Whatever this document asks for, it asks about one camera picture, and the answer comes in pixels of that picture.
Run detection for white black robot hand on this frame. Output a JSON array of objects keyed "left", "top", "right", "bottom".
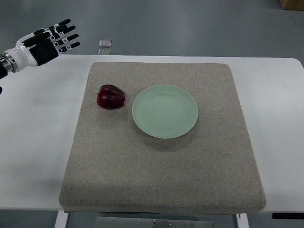
[{"left": 5, "top": 19, "right": 80, "bottom": 67}]

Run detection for dark red apple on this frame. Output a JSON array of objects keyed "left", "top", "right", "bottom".
[{"left": 96, "top": 85, "right": 126, "bottom": 109}]

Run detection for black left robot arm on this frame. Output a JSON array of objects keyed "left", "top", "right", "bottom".
[{"left": 0, "top": 19, "right": 80, "bottom": 78}]

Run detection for pale green plate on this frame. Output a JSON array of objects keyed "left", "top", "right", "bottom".
[{"left": 132, "top": 85, "right": 199, "bottom": 139}]

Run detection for clear plastic floor piece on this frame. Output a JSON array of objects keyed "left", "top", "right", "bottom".
[{"left": 98, "top": 39, "right": 112, "bottom": 48}]

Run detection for beige fabric mat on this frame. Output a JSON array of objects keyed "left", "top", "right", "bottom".
[{"left": 59, "top": 62, "right": 266, "bottom": 215}]

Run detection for black control panel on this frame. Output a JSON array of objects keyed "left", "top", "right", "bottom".
[{"left": 272, "top": 213, "right": 304, "bottom": 220}]

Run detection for metal base plate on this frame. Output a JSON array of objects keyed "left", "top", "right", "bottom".
[{"left": 95, "top": 217, "right": 214, "bottom": 228}]

